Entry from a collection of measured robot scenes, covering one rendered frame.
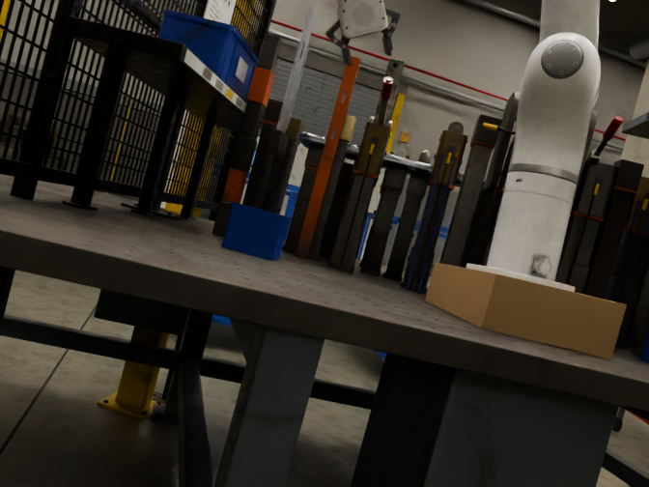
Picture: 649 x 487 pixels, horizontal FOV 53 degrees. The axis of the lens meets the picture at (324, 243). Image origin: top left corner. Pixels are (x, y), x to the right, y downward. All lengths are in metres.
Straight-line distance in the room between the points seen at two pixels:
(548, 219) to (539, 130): 0.15
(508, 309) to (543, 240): 0.15
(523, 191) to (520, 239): 0.08
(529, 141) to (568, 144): 0.06
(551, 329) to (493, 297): 0.12
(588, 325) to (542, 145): 0.31
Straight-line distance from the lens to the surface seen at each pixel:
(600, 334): 1.19
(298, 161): 9.59
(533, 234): 1.17
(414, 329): 0.84
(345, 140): 1.61
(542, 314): 1.12
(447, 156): 1.51
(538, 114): 1.19
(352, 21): 1.48
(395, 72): 1.61
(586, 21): 1.32
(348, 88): 1.61
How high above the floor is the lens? 0.80
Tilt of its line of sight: 2 degrees down
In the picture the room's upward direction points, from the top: 15 degrees clockwise
